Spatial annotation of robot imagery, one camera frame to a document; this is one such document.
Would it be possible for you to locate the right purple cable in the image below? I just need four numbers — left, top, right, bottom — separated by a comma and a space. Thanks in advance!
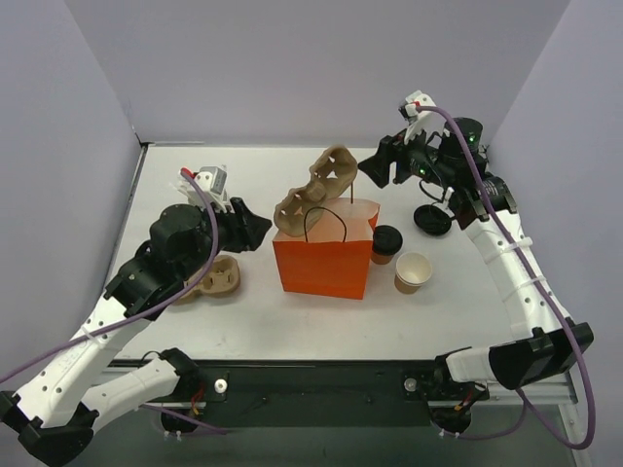
413, 103, 596, 449

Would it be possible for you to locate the brown paper coffee cup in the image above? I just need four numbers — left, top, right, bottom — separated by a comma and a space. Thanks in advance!
371, 245, 397, 265

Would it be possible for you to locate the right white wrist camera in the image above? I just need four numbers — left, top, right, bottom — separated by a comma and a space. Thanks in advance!
398, 90, 436, 145

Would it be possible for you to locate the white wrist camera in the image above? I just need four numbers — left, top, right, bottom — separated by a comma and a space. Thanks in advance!
398, 90, 436, 145
176, 165, 231, 212

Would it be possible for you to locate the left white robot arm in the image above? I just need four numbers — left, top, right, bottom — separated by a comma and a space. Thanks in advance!
1, 198, 272, 466

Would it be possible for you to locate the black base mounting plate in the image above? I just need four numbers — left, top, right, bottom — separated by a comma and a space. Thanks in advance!
160, 360, 489, 430

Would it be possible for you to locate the purple cable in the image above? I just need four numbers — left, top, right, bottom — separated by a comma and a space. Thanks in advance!
0, 169, 230, 434
413, 103, 596, 449

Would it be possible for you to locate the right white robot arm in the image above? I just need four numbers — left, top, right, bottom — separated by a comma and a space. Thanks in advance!
358, 118, 594, 397

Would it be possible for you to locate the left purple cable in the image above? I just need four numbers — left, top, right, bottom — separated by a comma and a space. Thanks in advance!
0, 169, 230, 434

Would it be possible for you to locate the brown pulp cup carrier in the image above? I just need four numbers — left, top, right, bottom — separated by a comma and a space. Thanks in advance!
274, 145, 358, 237

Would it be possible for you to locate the orange paper bag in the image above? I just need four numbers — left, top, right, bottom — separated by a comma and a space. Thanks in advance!
273, 198, 380, 300

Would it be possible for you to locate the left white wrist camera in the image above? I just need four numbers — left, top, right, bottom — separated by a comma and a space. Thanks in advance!
176, 165, 231, 212

